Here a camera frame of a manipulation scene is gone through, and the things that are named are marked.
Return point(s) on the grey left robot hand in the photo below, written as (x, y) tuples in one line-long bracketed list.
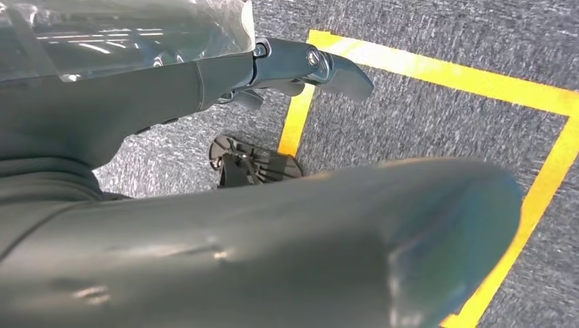
[(135, 90)]

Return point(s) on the yellow floor tape square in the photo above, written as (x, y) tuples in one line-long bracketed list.
[(452, 78)]

